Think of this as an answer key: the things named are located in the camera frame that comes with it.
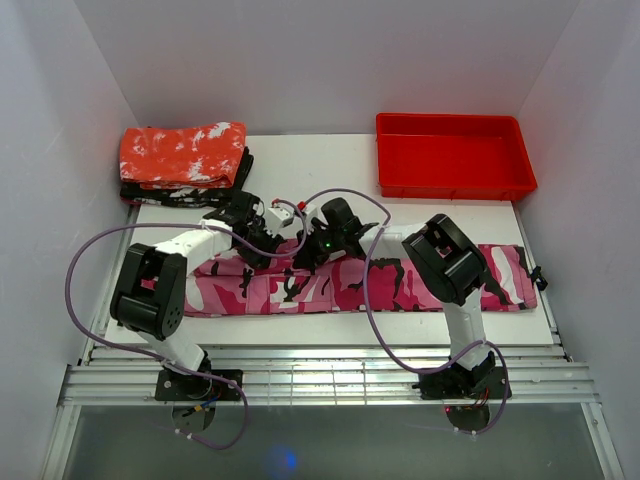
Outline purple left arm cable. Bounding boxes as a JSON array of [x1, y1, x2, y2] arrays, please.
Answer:
[[65, 199, 309, 450]]

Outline pink camo trousers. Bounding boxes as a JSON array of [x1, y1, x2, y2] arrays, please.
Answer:
[[185, 244, 538, 318]]

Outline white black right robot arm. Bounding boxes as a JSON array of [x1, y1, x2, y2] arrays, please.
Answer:
[[294, 197, 510, 399]]

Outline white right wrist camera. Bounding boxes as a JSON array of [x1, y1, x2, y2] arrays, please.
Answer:
[[297, 201, 326, 237]]

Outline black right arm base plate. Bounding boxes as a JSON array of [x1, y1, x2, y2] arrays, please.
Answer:
[[413, 367, 512, 400]]

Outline black camo folded trousers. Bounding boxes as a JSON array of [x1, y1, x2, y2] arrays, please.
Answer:
[[120, 147, 254, 208]]

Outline orange white folded trousers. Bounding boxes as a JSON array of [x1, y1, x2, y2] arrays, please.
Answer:
[[119, 122, 246, 189]]

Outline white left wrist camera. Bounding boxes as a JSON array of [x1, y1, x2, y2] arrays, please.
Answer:
[[263, 199, 294, 235]]

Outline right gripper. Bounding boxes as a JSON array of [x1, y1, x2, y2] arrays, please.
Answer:
[[294, 224, 344, 271]]

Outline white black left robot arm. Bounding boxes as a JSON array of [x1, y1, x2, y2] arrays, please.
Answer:
[[110, 192, 294, 402]]

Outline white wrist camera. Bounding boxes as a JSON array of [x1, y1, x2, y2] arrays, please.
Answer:
[[297, 201, 326, 237], [263, 199, 294, 235]]

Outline red plastic tray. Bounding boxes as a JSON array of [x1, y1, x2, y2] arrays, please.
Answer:
[[376, 113, 537, 202]]

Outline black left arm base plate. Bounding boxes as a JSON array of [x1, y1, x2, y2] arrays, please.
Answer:
[[154, 369, 241, 403]]

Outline aluminium rail frame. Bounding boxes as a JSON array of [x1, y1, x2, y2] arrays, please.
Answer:
[[39, 204, 626, 480]]

